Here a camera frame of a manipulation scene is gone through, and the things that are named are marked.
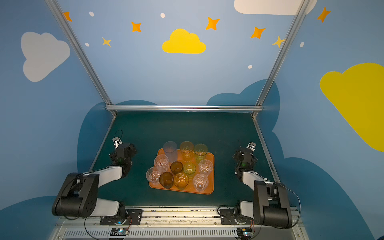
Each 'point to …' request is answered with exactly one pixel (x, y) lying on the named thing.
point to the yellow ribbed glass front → (186, 148)
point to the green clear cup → (189, 168)
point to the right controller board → (244, 233)
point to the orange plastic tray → (190, 188)
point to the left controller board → (118, 231)
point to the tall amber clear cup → (181, 180)
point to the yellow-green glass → (200, 150)
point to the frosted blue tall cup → (170, 148)
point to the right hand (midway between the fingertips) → (247, 151)
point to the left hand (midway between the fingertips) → (125, 147)
